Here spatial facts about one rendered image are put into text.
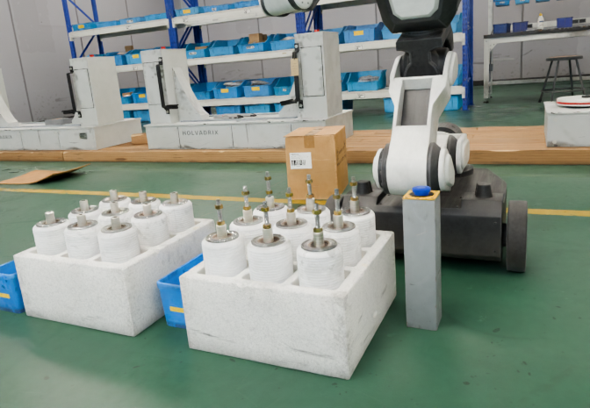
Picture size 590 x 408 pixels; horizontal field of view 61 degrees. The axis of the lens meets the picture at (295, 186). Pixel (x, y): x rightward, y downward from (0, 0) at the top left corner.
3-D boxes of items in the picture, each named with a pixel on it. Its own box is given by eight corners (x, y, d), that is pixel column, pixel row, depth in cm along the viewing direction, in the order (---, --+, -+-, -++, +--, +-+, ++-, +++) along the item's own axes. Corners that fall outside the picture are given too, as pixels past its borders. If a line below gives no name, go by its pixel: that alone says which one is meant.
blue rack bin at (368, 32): (356, 44, 611) (355, 25, 606) (386, 40, 596) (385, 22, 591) (342, 44, 567) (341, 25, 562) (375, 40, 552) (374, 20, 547)
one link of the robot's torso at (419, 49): (417, 64, 173) (413, 12, 164) (456, 61, 168) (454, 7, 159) (400, 96, 152) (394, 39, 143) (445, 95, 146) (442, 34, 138)
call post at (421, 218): (413, 312, 124) (409, 190, 117) (442, 317, 121) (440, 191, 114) (406, 326, 118) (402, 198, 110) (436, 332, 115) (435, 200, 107)
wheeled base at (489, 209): (384, 199, 215) (381, 121, 207) (518, 204, 193) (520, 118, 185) (334, 254, 159) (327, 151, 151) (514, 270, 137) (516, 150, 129)
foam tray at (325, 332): (267, 279, 150) (261, 222, 146) (396, 295, 134) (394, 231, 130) (188, 348, 116) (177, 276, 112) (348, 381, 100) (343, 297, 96)
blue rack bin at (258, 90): (261, 94, 681) (259, 78, 676) (286, 92, 665) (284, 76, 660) (242, 97, 636) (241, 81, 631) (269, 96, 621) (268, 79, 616)
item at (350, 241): (314, 303, 118) (308, 230, 114) (338, 288, 125) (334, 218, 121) (348, 313, 112) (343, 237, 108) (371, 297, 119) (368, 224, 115)
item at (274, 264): (293, 328, 108) (286, 248, 103) (249, 327, 109) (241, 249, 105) (300, 306, 117) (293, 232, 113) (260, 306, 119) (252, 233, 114)
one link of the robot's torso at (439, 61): (408, 79, 163) (405, 43, 157) (452, 76, 157) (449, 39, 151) (400, 95, 153) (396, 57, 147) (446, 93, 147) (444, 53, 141)
